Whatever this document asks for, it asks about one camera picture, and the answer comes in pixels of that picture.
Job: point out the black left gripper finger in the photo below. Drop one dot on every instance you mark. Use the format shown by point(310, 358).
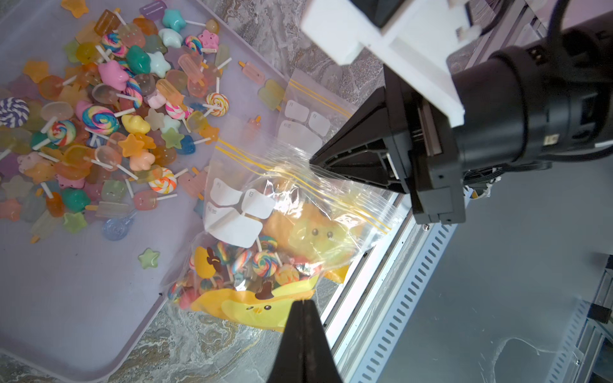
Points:
point(304, 354)

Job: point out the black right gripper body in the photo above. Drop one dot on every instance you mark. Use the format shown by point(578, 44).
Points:
point(436, 155)

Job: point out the ziploc candy bag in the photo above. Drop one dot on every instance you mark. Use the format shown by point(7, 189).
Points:
point(310, 114)
point(273, 225)

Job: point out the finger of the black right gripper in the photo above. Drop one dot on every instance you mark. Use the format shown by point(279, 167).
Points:
point(378, 175)
point(348, 148)

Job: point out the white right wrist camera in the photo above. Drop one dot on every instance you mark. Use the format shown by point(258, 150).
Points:
point(412, 38)

